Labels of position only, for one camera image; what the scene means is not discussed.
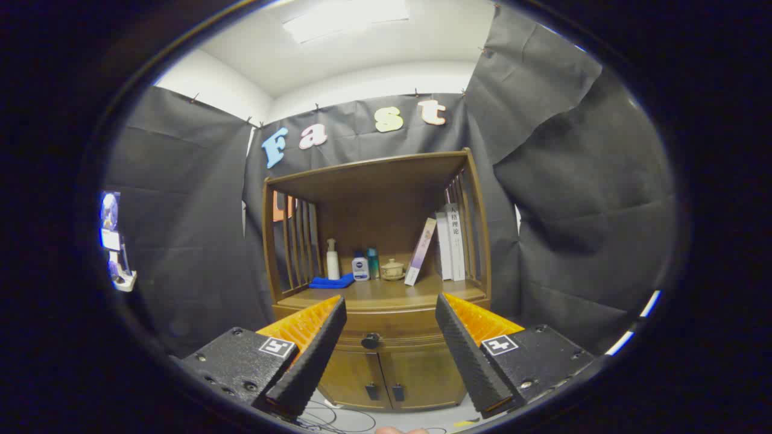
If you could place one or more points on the white and blue equipment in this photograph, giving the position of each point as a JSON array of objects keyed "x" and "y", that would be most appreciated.
[{"x": 111, "y": 240}]

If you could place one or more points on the brown wooden cabinet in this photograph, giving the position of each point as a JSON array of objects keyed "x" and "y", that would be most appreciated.
[{"x": 374, "y": 217}]

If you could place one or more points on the blue folded cloth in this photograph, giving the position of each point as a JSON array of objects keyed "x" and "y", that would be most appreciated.
[{"x": 332, "y": 281}]

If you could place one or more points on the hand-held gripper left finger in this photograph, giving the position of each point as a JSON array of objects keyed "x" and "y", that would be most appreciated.
[{"x": 313, "y": 355}]

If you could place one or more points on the white book with black lettering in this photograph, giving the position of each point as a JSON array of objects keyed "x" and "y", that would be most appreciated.
[{"x": 457, "y": 241}]

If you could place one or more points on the white pump bottle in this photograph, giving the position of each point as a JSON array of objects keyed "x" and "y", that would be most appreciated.
[{"x": 332, "y": 262}]

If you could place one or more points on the white bottle with blue cap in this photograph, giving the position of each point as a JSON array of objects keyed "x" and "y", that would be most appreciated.
[{"x": 360, "y": 269}]

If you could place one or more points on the black round drawer knob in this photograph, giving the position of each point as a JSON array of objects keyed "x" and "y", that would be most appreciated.
[{"x": 370, "y": 340}]

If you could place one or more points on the beige ceramic lidded jar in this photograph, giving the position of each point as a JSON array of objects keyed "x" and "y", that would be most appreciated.
[{"x": 392, "y": 270}]

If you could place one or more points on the black backdrop cloth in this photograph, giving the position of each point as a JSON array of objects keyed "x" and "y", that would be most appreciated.
[{"x": 181, "y": 181}]

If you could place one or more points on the brown wooden drawer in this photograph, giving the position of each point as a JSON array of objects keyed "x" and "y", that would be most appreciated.
[{"x": 398, "y": 325}]

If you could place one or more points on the wooden cabinet door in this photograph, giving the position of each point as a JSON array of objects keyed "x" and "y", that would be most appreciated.
[
  {"x": 428, "y": 377},
  {"x": 350, "y": 377}
]

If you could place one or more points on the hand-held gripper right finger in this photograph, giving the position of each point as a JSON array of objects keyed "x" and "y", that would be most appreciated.
[{"x": 470, "y": 355}]

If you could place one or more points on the teal slim bottle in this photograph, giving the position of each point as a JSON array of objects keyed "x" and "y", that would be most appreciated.
[{"x": 373, "y": 263}]

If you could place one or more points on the purple and white book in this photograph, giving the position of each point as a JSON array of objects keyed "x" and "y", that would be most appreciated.
[{"x": 420, "y": 252}]

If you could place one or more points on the brown wooden countertop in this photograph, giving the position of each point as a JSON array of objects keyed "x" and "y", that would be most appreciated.
[{"x": 386, "y": 293}]

